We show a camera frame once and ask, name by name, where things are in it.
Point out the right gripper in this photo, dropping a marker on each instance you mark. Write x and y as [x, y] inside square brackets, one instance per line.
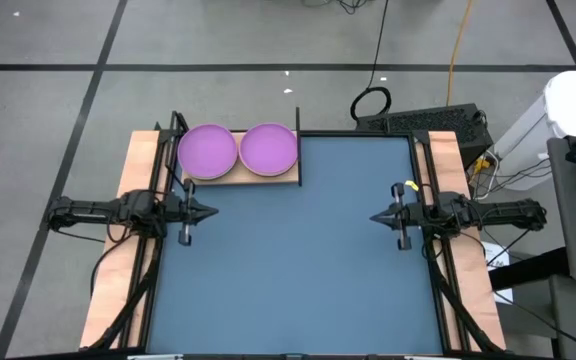
[410, 216]

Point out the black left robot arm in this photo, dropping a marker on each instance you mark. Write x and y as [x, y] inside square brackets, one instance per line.
[93, 215]

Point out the yellow plug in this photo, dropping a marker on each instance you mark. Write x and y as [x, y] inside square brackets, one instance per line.
[481, 164]

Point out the white cylindrical bin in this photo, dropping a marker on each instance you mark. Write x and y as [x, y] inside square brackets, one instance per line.
[568, 105]

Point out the black computer case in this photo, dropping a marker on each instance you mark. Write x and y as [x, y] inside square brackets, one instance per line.
[428, 125]

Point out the black metal beam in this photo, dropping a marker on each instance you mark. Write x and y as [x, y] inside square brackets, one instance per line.
[528, 270]

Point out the purple plate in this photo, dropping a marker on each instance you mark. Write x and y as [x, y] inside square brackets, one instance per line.
[268, 149]
[207, 151]

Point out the white paper sheet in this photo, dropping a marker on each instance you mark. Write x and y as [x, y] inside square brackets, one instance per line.
[495, 252]

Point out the silver aluminium profile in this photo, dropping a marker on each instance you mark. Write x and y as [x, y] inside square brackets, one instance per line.
[423, 358]
[155, 357]

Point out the grey table-level camera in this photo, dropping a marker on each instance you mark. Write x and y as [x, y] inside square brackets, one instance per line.
[294, 357]

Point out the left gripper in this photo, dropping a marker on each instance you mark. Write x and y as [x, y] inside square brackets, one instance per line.
[188, 225]

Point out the yellow tag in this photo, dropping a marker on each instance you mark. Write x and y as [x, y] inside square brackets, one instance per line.
[411, 185]

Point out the black aluminium rig frame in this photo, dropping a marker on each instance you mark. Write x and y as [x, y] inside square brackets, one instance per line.
[353, 134]

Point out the blue table mat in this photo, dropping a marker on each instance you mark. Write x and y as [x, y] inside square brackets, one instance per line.
[293, 275]

